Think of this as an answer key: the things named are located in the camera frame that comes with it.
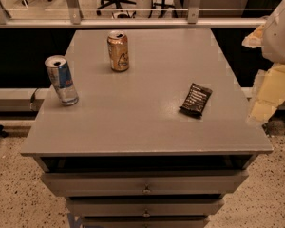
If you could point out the top grey drawer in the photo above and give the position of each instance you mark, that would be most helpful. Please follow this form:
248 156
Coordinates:
134 184

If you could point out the gold soda can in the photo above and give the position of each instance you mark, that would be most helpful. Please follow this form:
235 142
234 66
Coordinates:
117 43

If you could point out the middle grey drawer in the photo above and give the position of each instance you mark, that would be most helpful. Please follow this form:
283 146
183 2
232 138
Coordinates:
143 207

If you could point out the grey drawer cabinet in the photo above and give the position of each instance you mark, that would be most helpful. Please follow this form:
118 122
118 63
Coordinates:
131 122

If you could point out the black rxbar chocolate wrapper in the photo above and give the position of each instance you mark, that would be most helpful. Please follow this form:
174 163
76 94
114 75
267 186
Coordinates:
196 100

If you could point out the metal railing frame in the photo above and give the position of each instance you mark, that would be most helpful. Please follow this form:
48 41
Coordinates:
81 14

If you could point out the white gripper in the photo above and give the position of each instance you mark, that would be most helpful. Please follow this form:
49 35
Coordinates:
279 37

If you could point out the grey drawer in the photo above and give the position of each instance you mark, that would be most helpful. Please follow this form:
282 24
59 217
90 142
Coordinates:
143 207
191 222
134 184

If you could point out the blue silver redbull can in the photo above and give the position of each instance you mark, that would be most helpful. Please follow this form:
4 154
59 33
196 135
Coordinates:
60 76

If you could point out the bottom grey drawer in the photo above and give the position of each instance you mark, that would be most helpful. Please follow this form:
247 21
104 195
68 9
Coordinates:
191 222

